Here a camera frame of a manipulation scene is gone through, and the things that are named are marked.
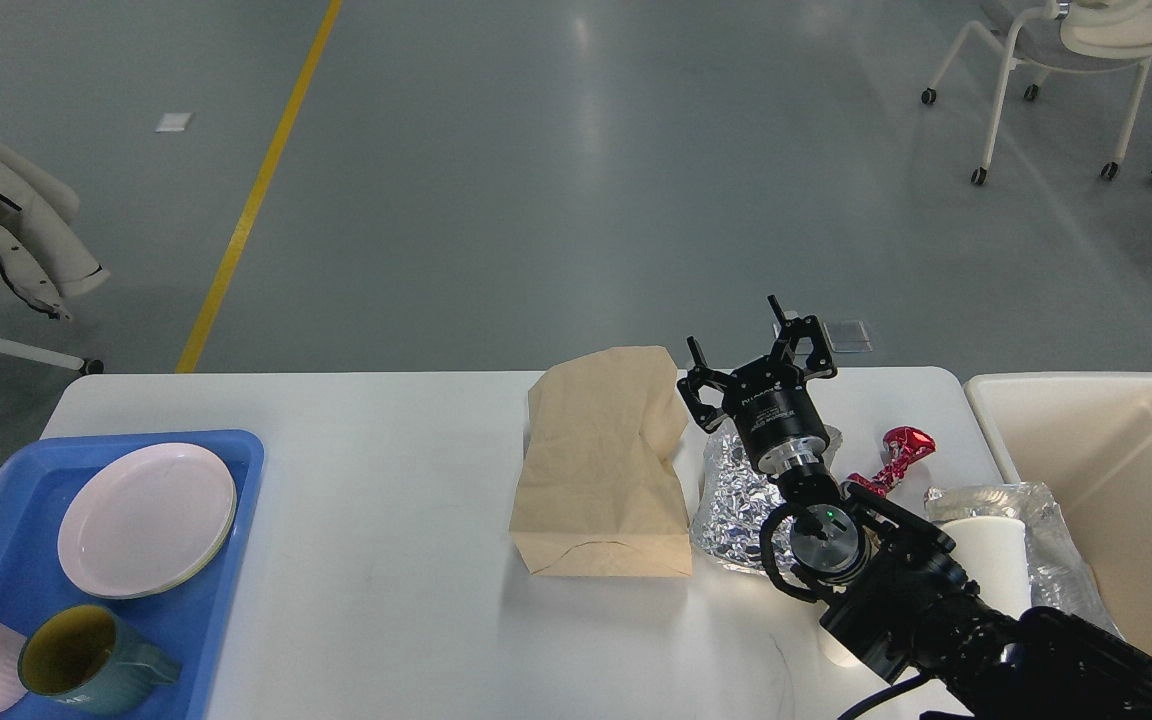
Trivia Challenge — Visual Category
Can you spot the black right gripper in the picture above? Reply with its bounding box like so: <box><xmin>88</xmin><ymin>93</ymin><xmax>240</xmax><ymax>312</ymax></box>
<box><xmin>676</xmin><ymin>293</ymin><xmax>838</xmax><ymax>471</ymax></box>

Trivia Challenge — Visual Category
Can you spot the brown paper bag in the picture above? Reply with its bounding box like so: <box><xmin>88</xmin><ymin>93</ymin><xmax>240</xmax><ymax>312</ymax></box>
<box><xmin>509</xmin><ymin>346</ymin><xmax>692</xmax><ymax>578</ymax></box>

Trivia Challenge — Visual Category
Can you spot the pink plate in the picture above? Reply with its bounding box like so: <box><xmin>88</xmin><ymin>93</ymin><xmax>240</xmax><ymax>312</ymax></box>
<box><xmin>56</xmin><ymin>442</ymin><xmax>238</xmax><ymax>600</ymax></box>

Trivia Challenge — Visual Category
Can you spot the dark teal mug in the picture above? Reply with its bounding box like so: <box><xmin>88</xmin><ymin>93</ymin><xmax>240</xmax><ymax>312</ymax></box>
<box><xmin>17</xmin><ymin>602</ymin><xmax>182</xmax><ymax>717</ymax></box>

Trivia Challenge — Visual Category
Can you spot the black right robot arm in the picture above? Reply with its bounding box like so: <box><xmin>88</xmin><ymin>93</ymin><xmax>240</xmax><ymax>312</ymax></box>
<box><xmin>677</xmin><ymin>296</ymin><xmax>1152</xmax><ymax>719</ymax></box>

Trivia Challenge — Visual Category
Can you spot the grey floor socket cover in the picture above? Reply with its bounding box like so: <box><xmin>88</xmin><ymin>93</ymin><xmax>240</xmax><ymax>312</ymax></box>
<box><xmin>823</xmin><ymin>320</ymin><xmax>874</xmax><ymax>354</ymax></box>

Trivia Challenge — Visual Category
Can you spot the crumpled silver foil bag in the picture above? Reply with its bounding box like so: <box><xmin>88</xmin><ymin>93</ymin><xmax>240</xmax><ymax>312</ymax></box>
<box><xmin>691</xmin><ymin>418</ymin><xmax>843</xmax><ymax>577</ymax></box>

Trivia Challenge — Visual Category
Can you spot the crushed red can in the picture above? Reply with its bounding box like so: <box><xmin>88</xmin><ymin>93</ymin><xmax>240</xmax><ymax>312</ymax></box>
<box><xmin>846</xmin><ymin>427</ymin><xmax>937</xmax><ymax>497</ymax></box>

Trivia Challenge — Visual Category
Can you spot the white paper cup tipped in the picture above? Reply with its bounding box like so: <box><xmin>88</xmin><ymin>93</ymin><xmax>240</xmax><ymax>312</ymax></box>
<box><xmin>814</xmin><ymin>626</ymin><xmax>861</xmax><ymax>667</ymax></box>

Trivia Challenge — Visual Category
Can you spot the white paper cup upright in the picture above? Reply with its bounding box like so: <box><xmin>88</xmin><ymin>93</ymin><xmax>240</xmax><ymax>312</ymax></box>
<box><xmin>940</xmin><ymin>516</ymin><xmax>1030</xmax><ymax>619</ymax></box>

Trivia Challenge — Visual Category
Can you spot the clear plastic bag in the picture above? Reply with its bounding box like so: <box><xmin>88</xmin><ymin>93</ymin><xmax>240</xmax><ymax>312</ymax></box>
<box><xmin>924</xmin><ymin>483</ymin><xmax>1123</xmax><ymax>637</ymax></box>

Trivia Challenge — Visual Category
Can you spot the beige plastic bin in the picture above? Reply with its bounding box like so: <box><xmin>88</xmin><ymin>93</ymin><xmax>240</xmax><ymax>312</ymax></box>
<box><xmin>965</xmin><ymin>372</ymin><xmax>1152</xmax><ymax>655</ymax></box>

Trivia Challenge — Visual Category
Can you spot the white chair on wheels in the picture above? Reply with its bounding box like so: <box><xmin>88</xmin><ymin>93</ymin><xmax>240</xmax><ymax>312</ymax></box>
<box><xmin>920</xmin><ymin>1</ymin><xmax>1152</xmax><ymax>185</ymax></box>

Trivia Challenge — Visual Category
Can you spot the white floor plate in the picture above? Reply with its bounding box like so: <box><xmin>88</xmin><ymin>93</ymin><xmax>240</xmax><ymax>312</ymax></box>
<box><xmin>154</xmin><ymin>111</ymin><xmax>195</xmax><ymax>135</ymax></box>

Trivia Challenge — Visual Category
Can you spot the blue plastic tray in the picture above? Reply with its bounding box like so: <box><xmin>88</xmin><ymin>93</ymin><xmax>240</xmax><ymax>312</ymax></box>
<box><xmin>0</xmin><ymin>429</ymin><xmax>265</xmax><ymax>719</ymax></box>

